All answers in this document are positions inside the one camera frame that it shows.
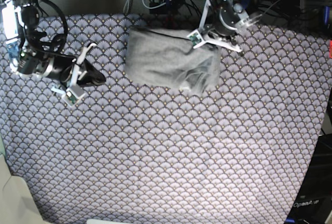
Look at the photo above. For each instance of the purple fan-pattern tablecloth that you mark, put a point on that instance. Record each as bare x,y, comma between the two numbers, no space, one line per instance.
146,154

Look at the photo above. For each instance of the red right edge clamp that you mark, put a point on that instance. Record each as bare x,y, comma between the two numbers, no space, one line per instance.
330,49

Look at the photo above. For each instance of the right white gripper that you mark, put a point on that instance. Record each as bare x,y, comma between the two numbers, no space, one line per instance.
74,93

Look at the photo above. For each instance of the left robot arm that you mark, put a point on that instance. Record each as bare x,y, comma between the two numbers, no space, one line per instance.
221,21

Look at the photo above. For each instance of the blue right clamp handle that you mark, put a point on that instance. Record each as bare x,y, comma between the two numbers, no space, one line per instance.
325,14

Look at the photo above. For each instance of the white plastic bin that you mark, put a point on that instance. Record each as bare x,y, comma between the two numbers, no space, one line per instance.
17,204

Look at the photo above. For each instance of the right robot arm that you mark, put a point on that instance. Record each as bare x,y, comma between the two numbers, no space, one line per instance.
30,55

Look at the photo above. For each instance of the light grey T-shirt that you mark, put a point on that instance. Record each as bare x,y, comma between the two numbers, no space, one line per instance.
167,58

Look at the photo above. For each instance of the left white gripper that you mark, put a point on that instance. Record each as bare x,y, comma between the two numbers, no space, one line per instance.
207,34

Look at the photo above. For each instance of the black OpenArm box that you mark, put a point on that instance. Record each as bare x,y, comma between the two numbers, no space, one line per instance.
313,202

